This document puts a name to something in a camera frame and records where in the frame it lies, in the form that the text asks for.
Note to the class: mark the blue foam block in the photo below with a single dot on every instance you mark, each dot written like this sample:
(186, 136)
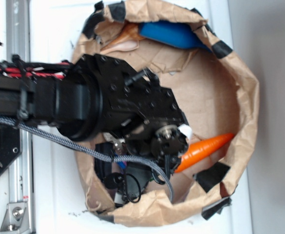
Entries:
(178, 35)

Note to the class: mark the brown paper bag bin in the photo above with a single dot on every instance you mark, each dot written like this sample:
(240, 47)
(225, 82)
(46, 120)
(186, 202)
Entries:
(215, 89)

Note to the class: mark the metal corner bracket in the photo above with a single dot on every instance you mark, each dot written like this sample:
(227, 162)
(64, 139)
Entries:
(16, 219)

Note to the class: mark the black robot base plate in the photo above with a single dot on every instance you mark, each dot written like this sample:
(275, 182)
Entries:
(10, 145)

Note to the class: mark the white tray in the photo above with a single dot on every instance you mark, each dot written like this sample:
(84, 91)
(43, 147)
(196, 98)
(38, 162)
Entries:
(55, 26)

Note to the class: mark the orange toy carrot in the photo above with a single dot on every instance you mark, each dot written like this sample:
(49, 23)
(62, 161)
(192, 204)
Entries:
(202, 149)

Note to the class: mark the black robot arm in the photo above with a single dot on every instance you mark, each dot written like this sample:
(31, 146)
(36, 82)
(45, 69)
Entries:
(44, 99)

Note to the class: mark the silver key bunch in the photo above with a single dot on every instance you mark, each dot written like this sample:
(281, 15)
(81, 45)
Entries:
(119, 145)

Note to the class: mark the aluminium frame rail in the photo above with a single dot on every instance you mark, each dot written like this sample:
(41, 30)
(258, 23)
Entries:
(21, 169)

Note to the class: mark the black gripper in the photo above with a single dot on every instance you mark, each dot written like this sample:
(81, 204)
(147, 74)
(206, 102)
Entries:
(133, 106)

